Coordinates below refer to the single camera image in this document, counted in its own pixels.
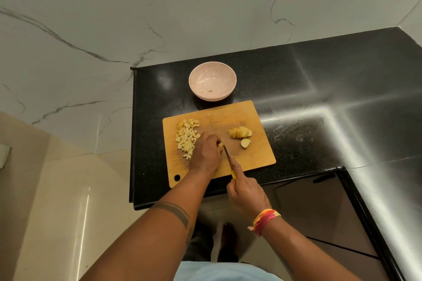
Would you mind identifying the person's left hand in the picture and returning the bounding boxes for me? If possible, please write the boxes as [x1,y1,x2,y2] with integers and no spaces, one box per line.
[188,132,225,179]

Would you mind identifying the person's right hand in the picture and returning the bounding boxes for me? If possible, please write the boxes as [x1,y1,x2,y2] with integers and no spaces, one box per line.
[226,155,273,222]

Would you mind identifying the yellow handled kitchen knife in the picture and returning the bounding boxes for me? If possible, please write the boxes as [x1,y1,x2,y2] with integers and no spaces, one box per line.
[222,144,237,180]

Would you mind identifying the pile of diced potato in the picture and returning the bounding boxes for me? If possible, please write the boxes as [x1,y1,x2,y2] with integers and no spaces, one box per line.
[175,119,201,161]

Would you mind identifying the yellow potato half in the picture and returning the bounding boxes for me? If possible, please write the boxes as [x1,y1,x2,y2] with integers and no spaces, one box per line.
[227,126,250,140]

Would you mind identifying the pink speckled bowl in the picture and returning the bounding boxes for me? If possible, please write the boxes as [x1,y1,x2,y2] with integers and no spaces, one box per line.
[188,61,238,102]

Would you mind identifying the person's left forearm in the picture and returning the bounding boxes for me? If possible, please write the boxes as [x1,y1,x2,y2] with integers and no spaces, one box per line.
[79,172,218,281]

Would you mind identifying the wooden cutting board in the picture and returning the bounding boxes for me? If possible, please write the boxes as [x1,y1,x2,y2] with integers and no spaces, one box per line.
[162,100,277,189]

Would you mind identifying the red orange thread bracelet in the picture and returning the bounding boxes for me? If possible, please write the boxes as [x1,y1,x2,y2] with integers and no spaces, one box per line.
[247,209,282,238]

